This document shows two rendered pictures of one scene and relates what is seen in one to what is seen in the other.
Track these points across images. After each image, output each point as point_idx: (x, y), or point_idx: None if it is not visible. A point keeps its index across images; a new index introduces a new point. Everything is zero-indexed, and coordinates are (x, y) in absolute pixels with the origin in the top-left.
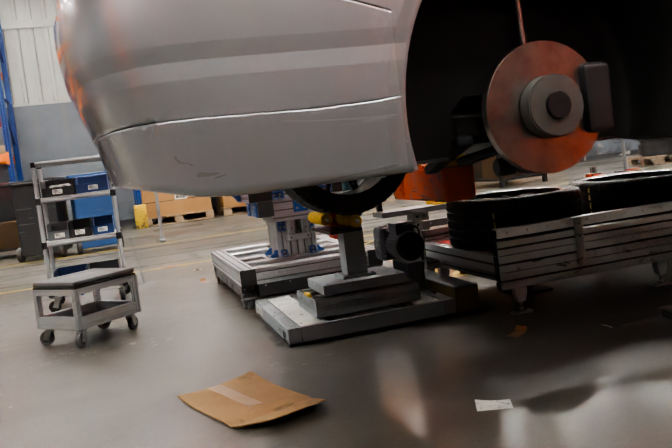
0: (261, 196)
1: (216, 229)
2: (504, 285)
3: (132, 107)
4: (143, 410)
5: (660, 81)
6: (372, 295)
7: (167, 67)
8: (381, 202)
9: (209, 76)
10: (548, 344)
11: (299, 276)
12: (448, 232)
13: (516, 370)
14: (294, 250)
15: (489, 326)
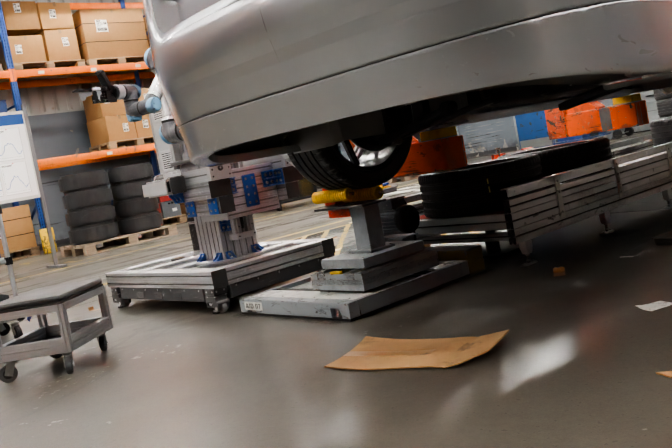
0: (222, 190)
1: None
2: (517, 239)
3: None
4: (304, 384)
5: None
6: (404, 263)
7: None
8: (395, 173)
9: None
10: (604, 273)
11: (266, 272)
12: None
13: (619, 288)
14: (238, 251)
15: (521, 275)
